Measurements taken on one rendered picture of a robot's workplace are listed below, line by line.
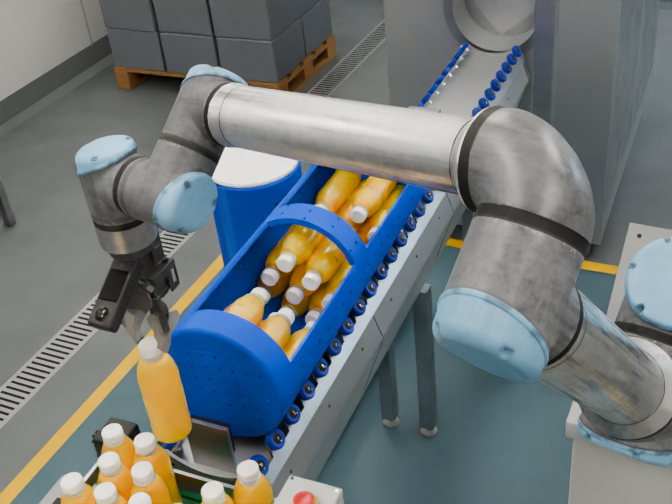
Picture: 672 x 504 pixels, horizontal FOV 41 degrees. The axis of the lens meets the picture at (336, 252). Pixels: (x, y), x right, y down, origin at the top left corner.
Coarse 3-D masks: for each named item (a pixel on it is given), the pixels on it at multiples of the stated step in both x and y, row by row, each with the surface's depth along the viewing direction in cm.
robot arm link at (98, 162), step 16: (96, 144) 131; (112, 144) 130; (128, 144) 129; (80, 160) 128; (96, 160) 127; (112, 160) 127; (80, 176) 130; (96, 176) 128; (112, 176) 127; (96, 192) 130; (112, 192) 127; (96, 208) 132; (112, 208) 130; (96, 224) 135; (112, 224) 133; (128, 224) 133
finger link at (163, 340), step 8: (176, 312) 150; (152, 320) 145; (168, 320) 148; (176, 320) 150; (152, 328) 146; (160, 328) 145; (160, 336) 146; (168, 336) 147; (160, 344) 148; (168, 344) 148
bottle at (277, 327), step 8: (264, 320) 186; (272, 320) 185; (280, 320) 185; (288, 320) 188; (264, 328) 183; (272, 328) 183; (280, 328) 183; (288, 328) 186; (272, 336) 181; (280, 336) 183; (288, 336) 185; (280, 344) 182
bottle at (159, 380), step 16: (144, 368) 150; (160, 368) 150; (176, 368) 153; (144, 384) 151; (160, 384) 150; (176, 384) 153; (144, 400) 154; (160, 400) 152; (176, 400) 154; (160, 416) 154; (176, 416) 155; (160, 432) 157; (176, 432) 157
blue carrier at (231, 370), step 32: (416, 192) 231; (288, 224) 228; (320, 224) 199; (384, 224) 214; (256, 256) 215; (352, 256) 200; (384, 256) 220; (224, 288) 202; (352, 288) 199; (192, 320) 175; (224, 320) 173; (320, 320) 186; (192, 352) 175; (224, 352) 172; (256, 352) 170; (320, 352) 188; (192, 384) 181; (224, 384) 177; (256, 384) 173; (288, 384) 175; (224, 416) 183; (256, 416) 179
